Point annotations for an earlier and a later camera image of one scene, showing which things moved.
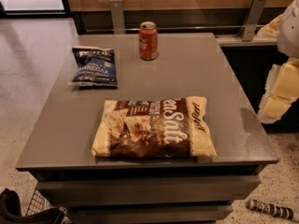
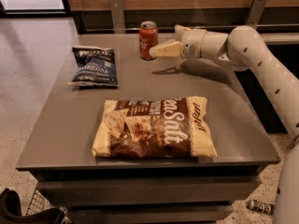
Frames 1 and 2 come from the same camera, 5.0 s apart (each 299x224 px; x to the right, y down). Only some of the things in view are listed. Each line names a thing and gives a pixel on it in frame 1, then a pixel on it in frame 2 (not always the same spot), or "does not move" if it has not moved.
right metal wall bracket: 249,25 does not move
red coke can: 148,40 does not move
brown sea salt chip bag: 168,126 does not move
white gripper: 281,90 → 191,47
